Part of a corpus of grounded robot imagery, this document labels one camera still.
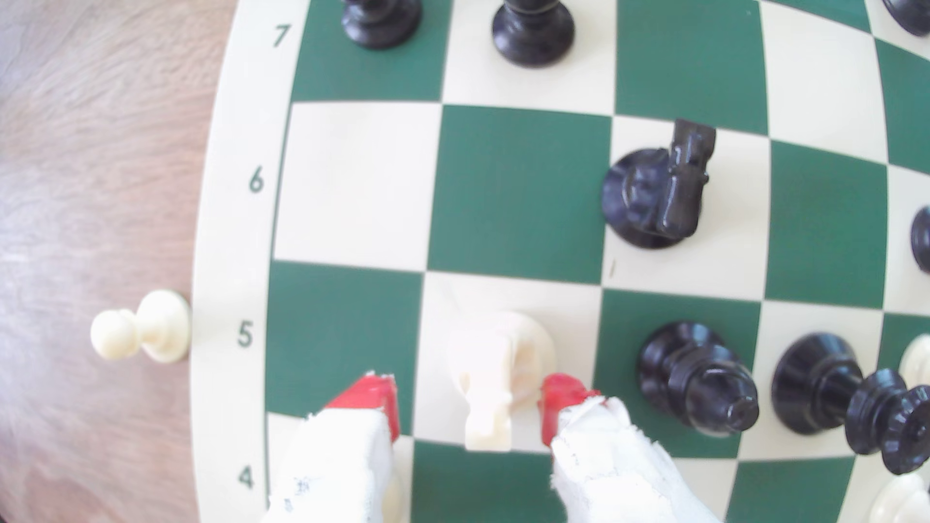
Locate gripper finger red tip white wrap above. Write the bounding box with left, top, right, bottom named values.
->
left=540, top=372, right=724, bottom=523
left=262, top=372, right=401, bottom=523

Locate white chess knight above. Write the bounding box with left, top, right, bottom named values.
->
left=447, top=311, right=558, bottom=453

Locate black chess pawn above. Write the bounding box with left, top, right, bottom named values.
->
left=637, top=321, right=761, bottom=438
left=341, top=0, right=424, bottom=50
left=491, top=0, right=576, bottom=68

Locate black chess queen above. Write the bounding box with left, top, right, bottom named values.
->
left=771, top=332, right=930, bottom=476

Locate white chess pawn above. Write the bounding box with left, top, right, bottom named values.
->
left=90, top=289, right=192, bottom=363

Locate black chess knight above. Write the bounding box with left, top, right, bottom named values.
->
left=600, top=118, right=718, bottom=250

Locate white chess piece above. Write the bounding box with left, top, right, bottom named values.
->
left=898, top=333, right=930, bottom=389
left=868, top=472, right=930, bottom=523

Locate green and cream chess mat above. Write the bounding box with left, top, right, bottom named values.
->
left=190, top=0, right=930, bottom=523

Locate black chess piece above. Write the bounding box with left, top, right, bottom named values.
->
left=910, top=206, right=930, bottom=274
left=881, top=0, right=930, bottom=37

